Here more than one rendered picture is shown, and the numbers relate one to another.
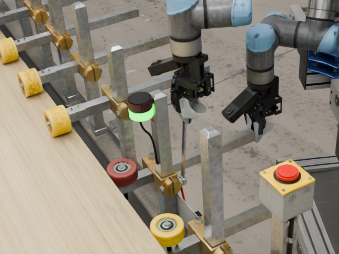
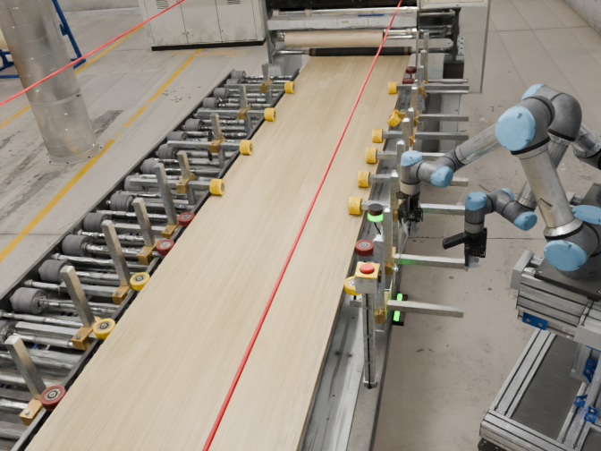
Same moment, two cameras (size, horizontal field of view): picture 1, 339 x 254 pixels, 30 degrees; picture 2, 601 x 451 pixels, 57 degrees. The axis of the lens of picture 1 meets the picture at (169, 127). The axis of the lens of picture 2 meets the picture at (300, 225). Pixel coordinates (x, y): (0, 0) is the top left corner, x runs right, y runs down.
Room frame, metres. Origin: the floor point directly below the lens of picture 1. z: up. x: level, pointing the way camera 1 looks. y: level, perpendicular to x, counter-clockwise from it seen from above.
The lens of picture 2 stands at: (-0.26, -0.97, 2.30)
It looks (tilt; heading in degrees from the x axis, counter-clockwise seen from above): 34 degrees down; 43
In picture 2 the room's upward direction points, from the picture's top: 6 degrees counter-clockwise
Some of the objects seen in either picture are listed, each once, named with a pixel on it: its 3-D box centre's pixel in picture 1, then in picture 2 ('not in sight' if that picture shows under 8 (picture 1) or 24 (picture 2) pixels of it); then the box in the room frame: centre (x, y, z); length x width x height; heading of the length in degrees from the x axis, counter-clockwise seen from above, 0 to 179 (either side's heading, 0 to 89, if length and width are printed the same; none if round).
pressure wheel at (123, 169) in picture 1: (123, 182); (364, 254); (1.29, 0.13, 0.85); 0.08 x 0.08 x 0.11
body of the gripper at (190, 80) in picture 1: (190, 74); (410, 205); (1.33, -0.06, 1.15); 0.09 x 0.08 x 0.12; 46
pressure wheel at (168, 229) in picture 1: (168, 240); (354, 293); (1.06, 0.03, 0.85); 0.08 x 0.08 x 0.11
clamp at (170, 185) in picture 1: (160, 175); (387, 260); (1.32, 0.04, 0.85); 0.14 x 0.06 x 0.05; 26
